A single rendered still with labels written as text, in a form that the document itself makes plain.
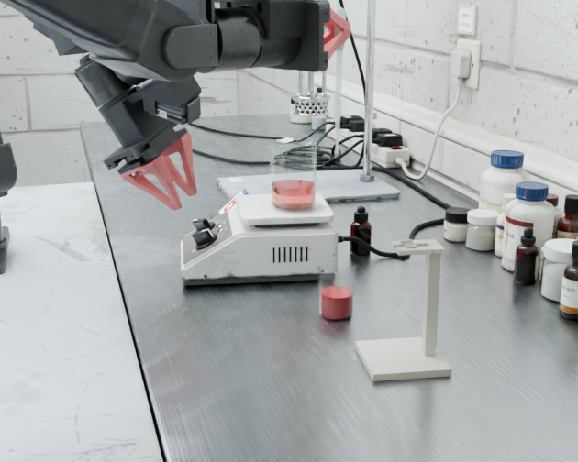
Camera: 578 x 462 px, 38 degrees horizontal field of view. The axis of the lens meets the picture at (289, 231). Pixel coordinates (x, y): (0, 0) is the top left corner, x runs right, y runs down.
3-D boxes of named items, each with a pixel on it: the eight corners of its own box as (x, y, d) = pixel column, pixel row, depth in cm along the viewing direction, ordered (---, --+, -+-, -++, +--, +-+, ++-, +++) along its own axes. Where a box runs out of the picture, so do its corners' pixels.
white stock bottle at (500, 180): (495, 227, 133) (502, 146, 129) (535, 237, 128) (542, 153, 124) (467, 236, 128) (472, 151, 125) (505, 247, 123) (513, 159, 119)
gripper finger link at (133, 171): (217, 182, 107) (177, 119, 104) (185, 213, 102) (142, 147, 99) (183, 194, 111) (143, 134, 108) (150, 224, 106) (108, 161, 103)
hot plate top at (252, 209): (241, 225, 106) (240, 218, 106) (235, 201, 118) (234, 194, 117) (335, 222, 108) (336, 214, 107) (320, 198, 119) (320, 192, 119)
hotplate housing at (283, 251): (182, 289, 107) (179, 228, 105) (181, 256, 119) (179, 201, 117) (354, 281, 110) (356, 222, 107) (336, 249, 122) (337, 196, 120)
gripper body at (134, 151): (191, 121, 106) (158, 69, 103) (141, 160, 99) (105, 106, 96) (158, 135, 110) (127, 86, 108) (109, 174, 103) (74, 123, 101)
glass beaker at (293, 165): (293, 219, 107) (293, 153, 105) (258, 209, 112) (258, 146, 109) (330, 208, 112) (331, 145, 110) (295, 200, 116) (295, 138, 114)
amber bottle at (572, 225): (550, 259, 118) (556, 192, 115) (579, 260, 117) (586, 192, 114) (555, 269, 114) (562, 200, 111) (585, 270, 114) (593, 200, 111)
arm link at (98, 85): (157, 82, 102) (125, 31, 100) (133, 100, 98) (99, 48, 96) (118, 103, 106) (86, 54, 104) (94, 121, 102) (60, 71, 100)
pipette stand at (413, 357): (372, 381, 83) (376, 257, 79) (355, 347, 90) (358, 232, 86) (451, 376, 84) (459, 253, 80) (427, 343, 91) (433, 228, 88)
